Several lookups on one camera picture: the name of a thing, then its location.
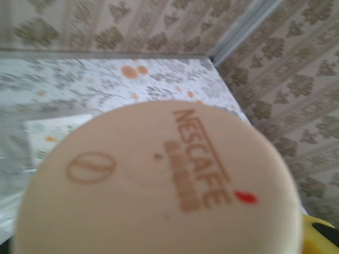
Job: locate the red-brown bottle beige cap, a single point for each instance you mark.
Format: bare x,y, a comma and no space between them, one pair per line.
159,185

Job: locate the aluminium frame post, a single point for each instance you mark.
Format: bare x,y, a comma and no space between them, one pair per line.
246,29

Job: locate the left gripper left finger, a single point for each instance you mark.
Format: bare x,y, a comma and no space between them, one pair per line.
7,247

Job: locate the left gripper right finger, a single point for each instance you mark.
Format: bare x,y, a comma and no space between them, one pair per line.
317,239

